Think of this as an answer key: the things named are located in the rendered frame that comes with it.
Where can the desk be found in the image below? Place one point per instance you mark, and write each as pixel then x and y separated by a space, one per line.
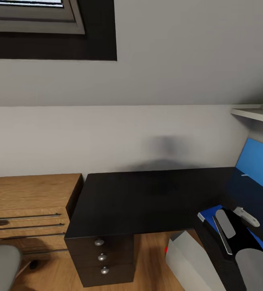
pixel 142 202

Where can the cabinet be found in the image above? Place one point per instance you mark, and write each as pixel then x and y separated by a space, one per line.
pixel 104 260
pixel 35 212

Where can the notebook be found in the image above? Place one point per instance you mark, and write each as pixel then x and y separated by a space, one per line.
pixel 222 236

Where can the swivel chair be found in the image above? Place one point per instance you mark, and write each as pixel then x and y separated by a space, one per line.
pixel 10 261

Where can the fixed window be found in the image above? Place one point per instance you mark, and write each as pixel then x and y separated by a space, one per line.
pixel 58 30

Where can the folder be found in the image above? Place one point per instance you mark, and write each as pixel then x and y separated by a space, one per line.
pixel 206 217

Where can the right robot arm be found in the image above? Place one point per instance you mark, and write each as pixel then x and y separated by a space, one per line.
pixel 250 262

